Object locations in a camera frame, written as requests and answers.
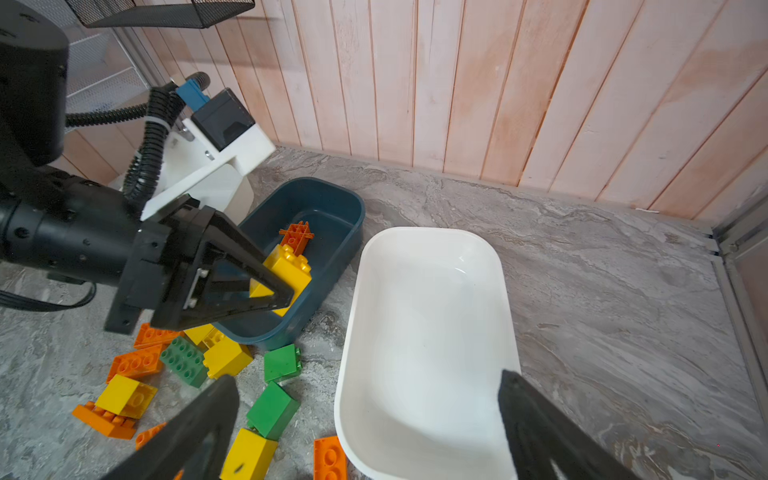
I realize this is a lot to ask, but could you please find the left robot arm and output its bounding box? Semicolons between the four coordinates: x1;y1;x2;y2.
1;1;294;334

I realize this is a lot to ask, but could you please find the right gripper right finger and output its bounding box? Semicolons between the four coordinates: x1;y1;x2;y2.
497;370;637;479

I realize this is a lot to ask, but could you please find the black corrugated cable left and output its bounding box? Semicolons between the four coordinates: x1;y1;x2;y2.
64;71;212;211

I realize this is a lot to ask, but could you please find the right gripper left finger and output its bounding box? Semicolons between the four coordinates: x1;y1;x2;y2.
104;375;239;479

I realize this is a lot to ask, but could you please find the black mesh basket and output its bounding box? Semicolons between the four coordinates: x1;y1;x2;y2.
66;0;255;29

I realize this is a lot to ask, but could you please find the dark green flat lego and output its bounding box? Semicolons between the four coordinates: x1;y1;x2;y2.
160;336;208;388

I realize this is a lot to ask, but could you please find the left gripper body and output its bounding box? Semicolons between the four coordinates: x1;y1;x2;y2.
104;195;216;334

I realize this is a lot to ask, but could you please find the orange lego brick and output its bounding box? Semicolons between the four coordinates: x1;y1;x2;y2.
134;323;183;350
106;345;164;384
72;401;136;440
135;422;170;479
313;436;348;480

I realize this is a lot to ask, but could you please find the right white bin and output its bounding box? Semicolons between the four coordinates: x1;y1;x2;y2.
334;227;521;479

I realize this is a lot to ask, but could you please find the dark teal bin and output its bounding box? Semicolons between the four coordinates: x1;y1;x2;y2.
215;177;366;350

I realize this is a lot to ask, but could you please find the long orange lego plate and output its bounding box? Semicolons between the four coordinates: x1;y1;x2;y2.
279;221;314;255

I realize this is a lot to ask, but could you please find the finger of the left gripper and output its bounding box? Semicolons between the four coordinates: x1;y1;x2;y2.
151;206;295;330

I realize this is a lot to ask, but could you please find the yellow lego brick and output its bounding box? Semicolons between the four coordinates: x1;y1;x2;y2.
219;429;278;480
263;245;312;317
203;338;253;380
184;324;225;351

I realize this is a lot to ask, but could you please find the yellow lego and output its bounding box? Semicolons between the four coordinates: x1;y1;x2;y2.
95;375;158;419

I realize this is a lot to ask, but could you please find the green lego brick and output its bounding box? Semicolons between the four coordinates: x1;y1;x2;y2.
246;382;300;441
264;344;303;383

